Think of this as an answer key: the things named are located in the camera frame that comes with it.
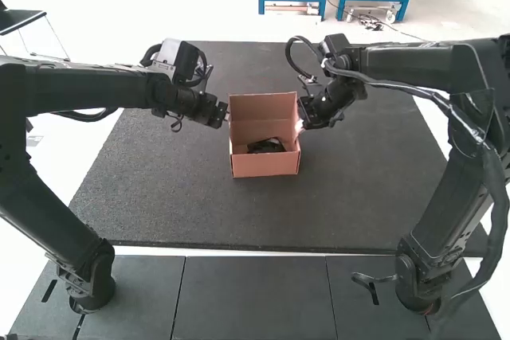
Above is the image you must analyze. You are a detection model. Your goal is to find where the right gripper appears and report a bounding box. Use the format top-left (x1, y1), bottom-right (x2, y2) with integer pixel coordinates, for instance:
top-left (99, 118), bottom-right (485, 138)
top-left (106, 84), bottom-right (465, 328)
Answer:
top-left (293, 94), bottom-right (345, 143)

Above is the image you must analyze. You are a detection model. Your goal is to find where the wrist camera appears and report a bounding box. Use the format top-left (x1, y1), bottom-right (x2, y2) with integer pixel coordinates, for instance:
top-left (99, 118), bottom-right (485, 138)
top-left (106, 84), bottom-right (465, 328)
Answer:
top-left (152, 37), bottom-right (202, 87)
top-left (317, 33), bottom-right (352, 59)

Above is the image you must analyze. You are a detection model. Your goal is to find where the black chair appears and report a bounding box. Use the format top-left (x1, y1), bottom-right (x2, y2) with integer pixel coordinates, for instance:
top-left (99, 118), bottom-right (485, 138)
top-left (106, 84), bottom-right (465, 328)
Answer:
top-left (0, 0), bottom-right (72, 61)

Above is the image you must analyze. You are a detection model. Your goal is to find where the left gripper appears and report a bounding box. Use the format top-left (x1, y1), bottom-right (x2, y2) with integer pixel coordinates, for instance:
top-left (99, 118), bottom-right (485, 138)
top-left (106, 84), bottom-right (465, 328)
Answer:
top-left (194, 94), bottom-right (231, 131)

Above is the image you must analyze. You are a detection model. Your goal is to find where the dark base panel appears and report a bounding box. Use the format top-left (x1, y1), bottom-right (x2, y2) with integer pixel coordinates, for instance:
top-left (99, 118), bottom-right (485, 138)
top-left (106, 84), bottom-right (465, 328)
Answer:
top-left (7, 255), bottom-right (186, 340)
top-left (171, 255), bottom-right (339, 340)
top-left (324, 254), bottom-right (504, 340)

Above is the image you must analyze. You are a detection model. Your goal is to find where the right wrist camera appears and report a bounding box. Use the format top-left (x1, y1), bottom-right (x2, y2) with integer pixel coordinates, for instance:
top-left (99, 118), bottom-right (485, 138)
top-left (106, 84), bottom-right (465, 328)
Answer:
top-left (317, 33), bottom-right (352, 59)

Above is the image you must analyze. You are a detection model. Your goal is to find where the black square fan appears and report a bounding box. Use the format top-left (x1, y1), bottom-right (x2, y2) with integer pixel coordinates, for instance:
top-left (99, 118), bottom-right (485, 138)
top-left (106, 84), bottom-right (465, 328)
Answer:
top-left (245, 137), bottom-right (289, 155)

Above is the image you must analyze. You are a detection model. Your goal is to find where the cardboard box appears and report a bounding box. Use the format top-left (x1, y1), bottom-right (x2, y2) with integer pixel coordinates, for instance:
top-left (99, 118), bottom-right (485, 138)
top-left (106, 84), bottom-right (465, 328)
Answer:
top-left (227, 91), bottom-right (303, 179)

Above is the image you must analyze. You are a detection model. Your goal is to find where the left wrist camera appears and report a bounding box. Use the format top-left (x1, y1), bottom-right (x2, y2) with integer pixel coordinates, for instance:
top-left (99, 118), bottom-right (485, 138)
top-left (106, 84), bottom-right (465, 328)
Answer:
top-left (152, 37), bottom-right (202, 87)

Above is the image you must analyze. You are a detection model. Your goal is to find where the black mat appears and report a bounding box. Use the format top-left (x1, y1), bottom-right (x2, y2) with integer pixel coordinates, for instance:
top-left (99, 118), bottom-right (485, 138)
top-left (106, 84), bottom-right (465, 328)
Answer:
top-left (68, 40), bottom-right (492, 258)

